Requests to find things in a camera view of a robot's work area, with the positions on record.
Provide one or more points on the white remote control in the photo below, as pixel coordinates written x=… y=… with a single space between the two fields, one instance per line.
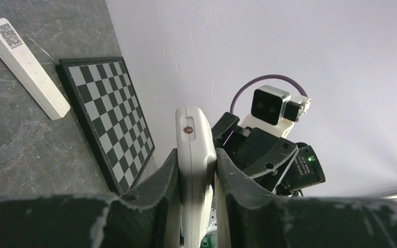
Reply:
x=27 y=69
x=197 y=161

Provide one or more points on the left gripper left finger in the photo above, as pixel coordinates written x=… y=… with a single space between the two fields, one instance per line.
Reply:
x=146 y=216

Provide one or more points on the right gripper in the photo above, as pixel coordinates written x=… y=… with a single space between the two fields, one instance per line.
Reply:
x=263 y=157

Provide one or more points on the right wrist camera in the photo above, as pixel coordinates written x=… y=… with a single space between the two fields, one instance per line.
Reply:
x=274 y=111

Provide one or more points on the black white chessboard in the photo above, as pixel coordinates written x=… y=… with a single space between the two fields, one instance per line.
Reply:
x=101 y=93

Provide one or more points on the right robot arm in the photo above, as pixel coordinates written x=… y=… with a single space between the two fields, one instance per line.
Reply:
x=305 y=171

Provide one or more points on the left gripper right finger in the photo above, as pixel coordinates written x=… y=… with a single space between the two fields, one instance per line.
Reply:
x=250 y=216

